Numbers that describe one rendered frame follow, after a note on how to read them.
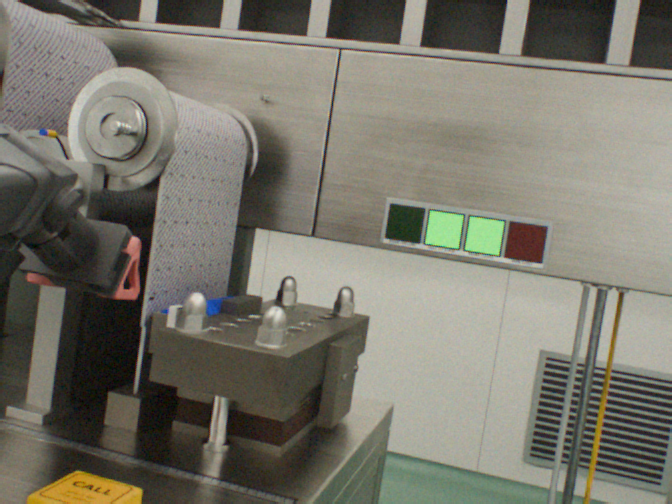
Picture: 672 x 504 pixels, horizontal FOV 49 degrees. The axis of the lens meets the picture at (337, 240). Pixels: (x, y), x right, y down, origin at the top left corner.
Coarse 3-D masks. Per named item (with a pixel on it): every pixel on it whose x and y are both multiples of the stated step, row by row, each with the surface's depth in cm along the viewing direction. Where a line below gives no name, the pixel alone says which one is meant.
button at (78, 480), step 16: (64, 480) 64; (80, 480) 65; (96, 480) 65; (112, 480) 66; (32, 496) 61; (48, 496) 61; (64, 496) 61; (80, 496) 62; (96, 496) 62; (112, 496) 63; (128, 496) 63
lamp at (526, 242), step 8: (512, 224) 107; (520, 224) 107; (512, 232) 107; (520, 232) 107; (528, 232) 107; (536, 232) 106; (544, 232) 106; (512, 240) 107; (520, 240) 107; (528, 240) 107; (536, 240) 106; (544, 240) 106; (512, 248) 107; (520, 248) 107; (528, 248) 107; (536, 248) 106; (512, 256) 107; (520, 256) 107; (528, 256) 107; (536, 256) 106
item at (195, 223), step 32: (160, 192) 87; (192, 192) 94; (224, 192) 104; (160, 224) 88; (192, 224) 96; (224, 224) 106; (160, 256) 89; (192, 256) 97; (224, 256) 107; (160, 288) 90; (192, 288) 99; (224, 288) 109
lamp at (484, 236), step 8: (472, 224) 109; (480, 224) 108; (488, 224) 108; (496, 224) 108; (472, 232) 109; (480, 232) 108; (488, 232) 108; (496, 232) 108; (472, 240) 109; (480, 240) 108; (488, 240) 108; (496, 240) 108; (472, 248) 109; (480, 248) 108; (488, 248) 108; (496, 248) 108
